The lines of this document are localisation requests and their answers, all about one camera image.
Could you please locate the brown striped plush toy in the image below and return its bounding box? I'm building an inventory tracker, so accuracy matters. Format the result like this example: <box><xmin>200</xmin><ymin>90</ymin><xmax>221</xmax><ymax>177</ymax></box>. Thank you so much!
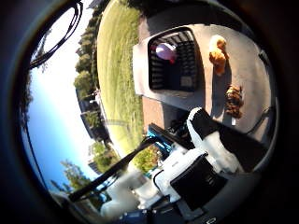
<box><xmin>224</xmin><ymin>84</ymin><xmax>245</xmax><ymax>119</ymax></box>

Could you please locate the pink round plush toy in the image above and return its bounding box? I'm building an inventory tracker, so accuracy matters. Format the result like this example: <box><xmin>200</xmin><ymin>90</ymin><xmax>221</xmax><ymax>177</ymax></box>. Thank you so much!
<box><xmin>154</xmin><ymin>42</ymin><xmax>178</xmax><ymax>63</ymax></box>

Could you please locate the black plastic slatted basket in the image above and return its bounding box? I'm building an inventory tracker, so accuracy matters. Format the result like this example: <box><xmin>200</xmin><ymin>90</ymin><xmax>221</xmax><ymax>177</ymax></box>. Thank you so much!
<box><xmin>147</xmin><ymin>27</ymin><xmax>200</xmax><ymax>92</ymax></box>

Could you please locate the orange plush dog toy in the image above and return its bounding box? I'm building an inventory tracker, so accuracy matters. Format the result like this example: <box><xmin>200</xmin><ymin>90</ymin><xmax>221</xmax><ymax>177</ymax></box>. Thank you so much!
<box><xmin>207</xmin><ymin>34</ymin><xmax>231</xmax><ymax>77</ymax></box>

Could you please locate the thick black cable sleeve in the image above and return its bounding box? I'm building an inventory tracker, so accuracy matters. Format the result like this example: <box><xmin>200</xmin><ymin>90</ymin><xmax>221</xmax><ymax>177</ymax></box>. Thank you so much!
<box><xmin>68</xmin><ymin>136</ymin><xmax>157</xmax><ymax>202</ymax></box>

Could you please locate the thin black table cable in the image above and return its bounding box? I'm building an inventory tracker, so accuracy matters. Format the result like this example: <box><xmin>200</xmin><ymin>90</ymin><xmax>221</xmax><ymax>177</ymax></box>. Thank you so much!
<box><xmin>247</xmin><ymin>105</ymin><xmax>277</xmax><ymax>134</ymax></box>

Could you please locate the black looped cable bundle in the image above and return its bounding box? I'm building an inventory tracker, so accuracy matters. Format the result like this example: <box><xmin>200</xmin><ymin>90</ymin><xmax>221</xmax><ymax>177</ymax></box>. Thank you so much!
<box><xmin>29</xmin><ymin>1</ymin><xmax>83</xmax><ymax>68</ymax></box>

